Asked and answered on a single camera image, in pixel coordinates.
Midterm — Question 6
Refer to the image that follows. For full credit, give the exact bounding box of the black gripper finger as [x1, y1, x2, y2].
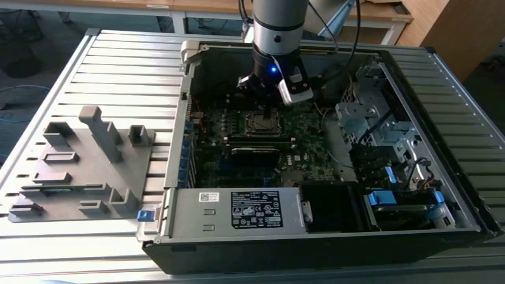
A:
[263, 102, 277, 122]

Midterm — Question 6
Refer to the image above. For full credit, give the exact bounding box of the CPU with silver top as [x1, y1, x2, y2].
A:
[251, 114, 277, 131]

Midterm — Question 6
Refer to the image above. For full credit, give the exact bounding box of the green motherboard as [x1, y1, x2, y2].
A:
[188, 91, 358, 189]

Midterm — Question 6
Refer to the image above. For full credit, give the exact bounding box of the graphics card with black cooler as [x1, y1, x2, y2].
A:
[231, 146, 283, 174]

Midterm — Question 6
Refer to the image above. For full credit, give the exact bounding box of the silver metal drive cage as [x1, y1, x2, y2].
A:
[333, 63, 426, 166]

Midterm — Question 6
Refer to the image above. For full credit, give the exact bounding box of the finned chipset heat sink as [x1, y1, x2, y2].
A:
[283, 169, 306, 185]

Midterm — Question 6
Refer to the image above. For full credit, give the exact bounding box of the black disk bay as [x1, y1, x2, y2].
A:
[349, 144, 408, 186]

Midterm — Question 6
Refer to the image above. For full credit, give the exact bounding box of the wooden desk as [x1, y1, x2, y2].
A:
[0, 0, 177, 35]
[173, 0, 414, 46]

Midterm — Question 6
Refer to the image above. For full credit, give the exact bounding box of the silver power supply unit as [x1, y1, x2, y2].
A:
[156, 187, 309, 237]

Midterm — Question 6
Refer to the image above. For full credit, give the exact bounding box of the hard disk in blue carrier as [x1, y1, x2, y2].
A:
[365, 189, 449, 232]

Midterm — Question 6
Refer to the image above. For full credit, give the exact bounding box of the black PC case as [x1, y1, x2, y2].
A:
[136, 40, 505, 275]

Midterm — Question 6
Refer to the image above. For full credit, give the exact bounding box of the grey parts rack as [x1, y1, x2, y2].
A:
[7, 105, 157, 222]

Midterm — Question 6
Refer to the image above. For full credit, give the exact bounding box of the wooden cabinet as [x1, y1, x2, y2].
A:
[396, 0, 505, 81]

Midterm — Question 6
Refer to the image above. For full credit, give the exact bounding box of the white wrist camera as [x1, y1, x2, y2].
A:
[277, 66, 316, 106]

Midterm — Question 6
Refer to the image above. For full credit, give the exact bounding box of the grey case release handle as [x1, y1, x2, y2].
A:
[180, 40, 203, 72]

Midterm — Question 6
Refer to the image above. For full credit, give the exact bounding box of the blue disk carrier handle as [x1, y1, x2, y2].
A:
[381, 166, 397, 185]

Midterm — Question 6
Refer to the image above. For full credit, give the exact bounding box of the orange yellow wire bundle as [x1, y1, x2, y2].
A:
[417, 173, 441, 193]

